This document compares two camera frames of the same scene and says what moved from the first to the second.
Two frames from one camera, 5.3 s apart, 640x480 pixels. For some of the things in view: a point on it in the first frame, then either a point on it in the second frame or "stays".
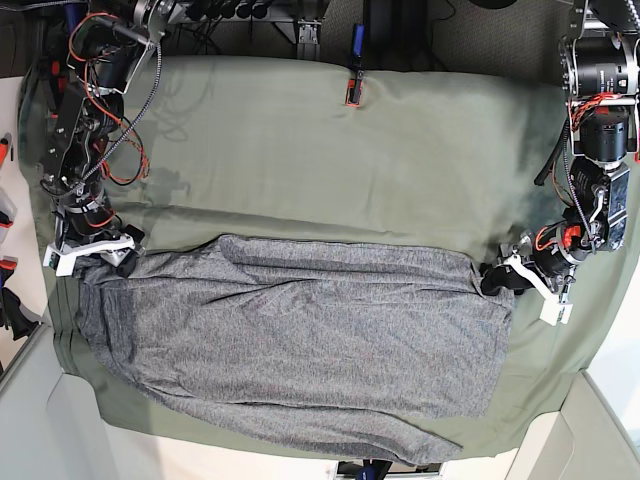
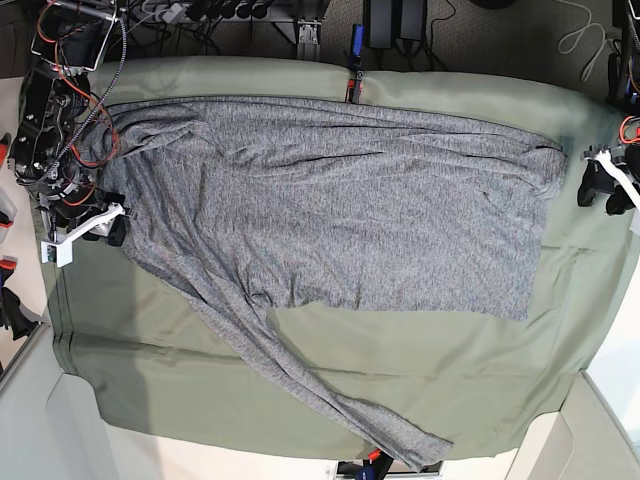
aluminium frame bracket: x=308 y=32 stays
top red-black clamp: x=354 y=89 stays
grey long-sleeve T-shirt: x=373 y=351 → x=262 y=203
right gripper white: x=117 y=250 → x=111 y=224
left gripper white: x=505 y=275 → x=602 y=178
